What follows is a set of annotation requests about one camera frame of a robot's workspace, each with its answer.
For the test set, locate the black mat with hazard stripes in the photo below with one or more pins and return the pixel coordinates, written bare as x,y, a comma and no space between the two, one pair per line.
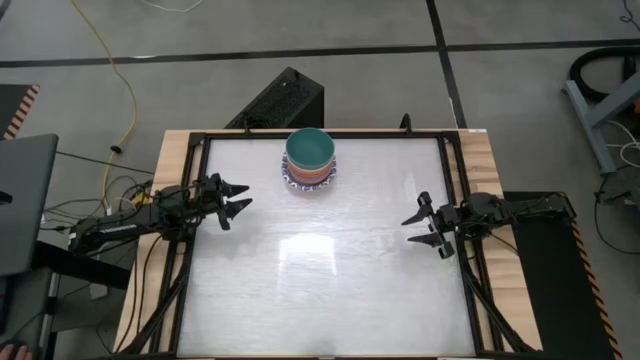
560,280
12,107

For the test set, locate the black aluminium table frame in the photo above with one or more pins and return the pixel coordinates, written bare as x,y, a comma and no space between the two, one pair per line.
370,135

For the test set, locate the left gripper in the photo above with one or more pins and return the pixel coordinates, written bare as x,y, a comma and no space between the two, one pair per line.
210,200

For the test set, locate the blue patterned paper plate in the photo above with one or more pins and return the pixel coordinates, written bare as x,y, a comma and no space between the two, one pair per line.
310,189

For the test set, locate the grey metal stand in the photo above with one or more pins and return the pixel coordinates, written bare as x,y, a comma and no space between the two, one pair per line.
587,117

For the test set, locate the black computer tower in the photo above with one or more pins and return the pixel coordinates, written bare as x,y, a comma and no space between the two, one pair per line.
280,100

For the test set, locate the person's hand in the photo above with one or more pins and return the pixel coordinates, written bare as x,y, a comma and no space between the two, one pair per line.
15,352

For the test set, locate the black stand beam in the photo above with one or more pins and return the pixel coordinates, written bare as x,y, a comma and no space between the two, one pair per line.
80,265

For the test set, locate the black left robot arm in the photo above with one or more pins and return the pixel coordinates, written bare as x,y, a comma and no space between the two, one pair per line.
115,229

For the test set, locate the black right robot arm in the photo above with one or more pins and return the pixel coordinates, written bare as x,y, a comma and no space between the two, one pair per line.
530,207

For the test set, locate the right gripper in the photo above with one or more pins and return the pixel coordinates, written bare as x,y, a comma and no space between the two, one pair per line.
450,220

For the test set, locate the teal green bowl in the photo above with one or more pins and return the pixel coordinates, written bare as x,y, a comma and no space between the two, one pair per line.
310,147

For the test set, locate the grey monitor back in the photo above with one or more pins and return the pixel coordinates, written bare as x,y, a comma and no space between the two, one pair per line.
25,200

